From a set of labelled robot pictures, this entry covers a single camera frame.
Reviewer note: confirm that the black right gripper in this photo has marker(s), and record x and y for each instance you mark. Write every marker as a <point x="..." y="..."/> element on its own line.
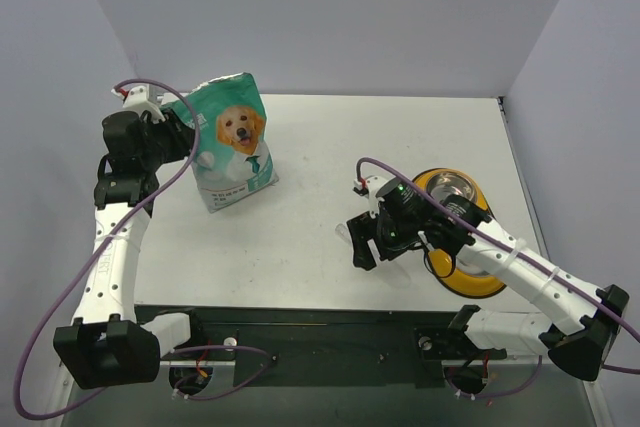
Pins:
<point x="366" y="236"/>

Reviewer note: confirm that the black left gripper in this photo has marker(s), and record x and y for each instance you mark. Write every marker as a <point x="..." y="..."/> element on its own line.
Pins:
<point x="176" y="132"/>

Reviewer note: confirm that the green white dog food bag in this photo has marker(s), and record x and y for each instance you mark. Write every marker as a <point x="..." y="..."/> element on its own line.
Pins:
<point x="233" y="160"/>

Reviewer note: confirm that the clear plastic scoop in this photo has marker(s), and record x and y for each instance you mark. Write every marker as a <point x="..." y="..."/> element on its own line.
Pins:
<point x="388" y="272"/>

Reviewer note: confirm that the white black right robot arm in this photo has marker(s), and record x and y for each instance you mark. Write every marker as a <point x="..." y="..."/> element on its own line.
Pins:
<point x="576" y="322"/>

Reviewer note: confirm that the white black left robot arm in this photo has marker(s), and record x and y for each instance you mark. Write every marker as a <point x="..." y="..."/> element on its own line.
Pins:
<point x="104" y="345"/>

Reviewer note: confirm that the far steel bowl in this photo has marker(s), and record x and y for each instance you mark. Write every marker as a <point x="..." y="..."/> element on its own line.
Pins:
<point x="446" y="183"/>

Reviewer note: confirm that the yellow double bowl feeder tray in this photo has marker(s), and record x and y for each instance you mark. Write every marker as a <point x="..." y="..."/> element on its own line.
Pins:
<point x="457" y="277"/>

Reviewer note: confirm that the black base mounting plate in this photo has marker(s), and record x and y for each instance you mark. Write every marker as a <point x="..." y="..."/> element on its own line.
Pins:
<point x="333" y="348"/>

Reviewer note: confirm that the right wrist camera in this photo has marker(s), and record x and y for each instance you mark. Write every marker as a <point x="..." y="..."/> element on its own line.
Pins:
<point x="368" y="187"/>

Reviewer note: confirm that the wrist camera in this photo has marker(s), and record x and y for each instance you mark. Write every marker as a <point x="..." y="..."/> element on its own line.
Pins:
<point x="368" y="187"/>
<point x="140" y="99"/>

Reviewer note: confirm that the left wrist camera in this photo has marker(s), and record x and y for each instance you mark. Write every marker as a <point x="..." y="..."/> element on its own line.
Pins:
<point x="140" y="99"/>

